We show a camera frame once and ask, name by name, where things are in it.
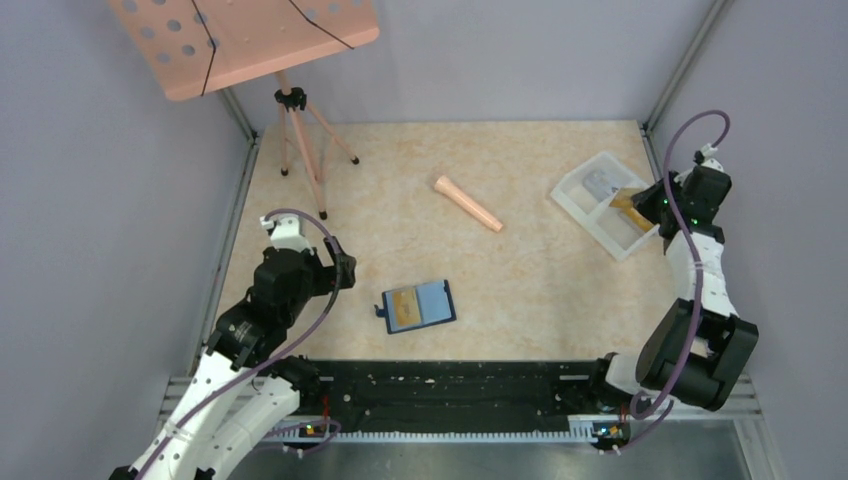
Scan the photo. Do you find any gold credit card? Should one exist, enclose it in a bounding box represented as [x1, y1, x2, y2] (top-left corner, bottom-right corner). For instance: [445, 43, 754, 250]
[392, 289, 422, 329]
[609, 188, 655, 232]

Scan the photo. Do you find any blue card holder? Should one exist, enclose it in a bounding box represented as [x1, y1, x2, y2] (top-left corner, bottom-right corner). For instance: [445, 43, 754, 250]
[374, 280, 458, 335]

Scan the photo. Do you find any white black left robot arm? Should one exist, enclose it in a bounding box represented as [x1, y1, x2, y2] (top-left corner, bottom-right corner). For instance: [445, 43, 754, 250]
[110, 235, 356, 479]

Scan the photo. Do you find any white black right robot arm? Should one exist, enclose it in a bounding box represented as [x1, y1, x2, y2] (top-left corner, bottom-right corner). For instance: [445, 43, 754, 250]
[586, 161, 759, 412]

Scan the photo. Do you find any silver card in tray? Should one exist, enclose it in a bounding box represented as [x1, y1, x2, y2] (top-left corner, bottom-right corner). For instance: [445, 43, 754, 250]
[581, 169, 621, 203]

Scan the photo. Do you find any white plastic divided tray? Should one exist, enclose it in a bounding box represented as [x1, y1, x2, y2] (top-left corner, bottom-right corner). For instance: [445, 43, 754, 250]
[550, 151, 658, 261]

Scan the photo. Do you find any pink tapered stick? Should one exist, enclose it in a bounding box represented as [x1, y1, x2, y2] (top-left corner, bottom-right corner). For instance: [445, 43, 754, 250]
[434, 175, 503, 233]

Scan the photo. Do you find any pink music stand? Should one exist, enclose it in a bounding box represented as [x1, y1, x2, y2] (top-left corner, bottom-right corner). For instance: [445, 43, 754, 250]
[109, 0, 380, 219]

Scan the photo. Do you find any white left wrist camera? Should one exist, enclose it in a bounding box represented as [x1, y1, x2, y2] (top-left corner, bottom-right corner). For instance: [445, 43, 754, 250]
[260, 214, 312, 253]

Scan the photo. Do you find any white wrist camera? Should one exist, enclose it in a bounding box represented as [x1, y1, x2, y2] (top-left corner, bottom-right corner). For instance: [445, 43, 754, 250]
[260, 214, 312, 253]
[693, 148, 724, 172]

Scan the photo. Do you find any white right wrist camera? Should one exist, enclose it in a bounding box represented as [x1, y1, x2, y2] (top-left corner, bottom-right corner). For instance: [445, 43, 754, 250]
[693, 148, 724, 172]

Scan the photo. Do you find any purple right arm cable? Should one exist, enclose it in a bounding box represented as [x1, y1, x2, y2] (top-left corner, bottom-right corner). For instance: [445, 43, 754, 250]
[627, 109, 733, 455]

